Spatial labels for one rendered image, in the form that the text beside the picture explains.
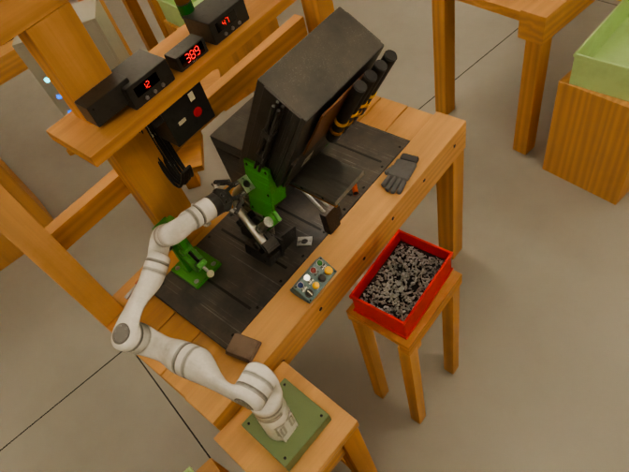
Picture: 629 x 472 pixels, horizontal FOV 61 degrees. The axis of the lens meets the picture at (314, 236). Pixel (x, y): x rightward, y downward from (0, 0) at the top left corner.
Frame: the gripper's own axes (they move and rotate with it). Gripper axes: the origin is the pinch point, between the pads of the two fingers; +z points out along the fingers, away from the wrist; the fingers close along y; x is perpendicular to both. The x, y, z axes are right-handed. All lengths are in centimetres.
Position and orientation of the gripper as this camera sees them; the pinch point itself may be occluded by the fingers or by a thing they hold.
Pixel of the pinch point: (241, 187)
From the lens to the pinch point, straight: 180.7
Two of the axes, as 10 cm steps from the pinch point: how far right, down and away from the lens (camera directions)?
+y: -5.6, -8.2, -1.1
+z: 6.5, -5.1, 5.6
